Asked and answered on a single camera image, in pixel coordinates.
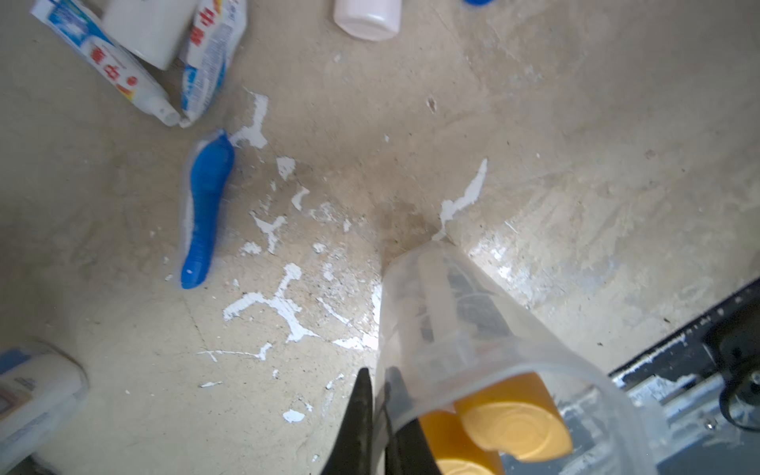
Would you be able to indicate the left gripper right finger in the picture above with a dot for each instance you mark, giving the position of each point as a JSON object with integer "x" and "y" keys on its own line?
{"x": 407, "y": 450}

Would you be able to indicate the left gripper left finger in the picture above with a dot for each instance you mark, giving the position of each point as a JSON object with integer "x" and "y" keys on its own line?
{"x": 351, "y": 454}

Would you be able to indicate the blue toothbrush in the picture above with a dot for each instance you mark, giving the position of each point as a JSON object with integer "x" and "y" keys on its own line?
{"x": 209, "y": 169}

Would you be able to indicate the toothpaste tube top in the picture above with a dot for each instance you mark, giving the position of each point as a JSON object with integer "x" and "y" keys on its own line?
{"x": 217, "y": 28}

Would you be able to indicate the toothpaste tube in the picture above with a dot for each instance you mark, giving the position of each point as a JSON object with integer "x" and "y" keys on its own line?
{"x": 81, "y": 29}
{"x": 217, "y": 28}

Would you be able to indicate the white bottle purple label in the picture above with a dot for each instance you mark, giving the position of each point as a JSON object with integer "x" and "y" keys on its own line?
{"x": 452, "y": 448}

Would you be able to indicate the white bottle barcode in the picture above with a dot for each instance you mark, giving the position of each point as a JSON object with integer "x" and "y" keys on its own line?
{"x": 518, "y": 417}

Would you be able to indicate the white bottle upper horizontal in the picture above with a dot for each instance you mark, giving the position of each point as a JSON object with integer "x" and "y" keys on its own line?
{"x": 150, "y": 29}

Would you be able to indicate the toothpaste tube middle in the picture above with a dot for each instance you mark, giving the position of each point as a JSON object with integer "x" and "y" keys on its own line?
{"x": 81, "y": 29}

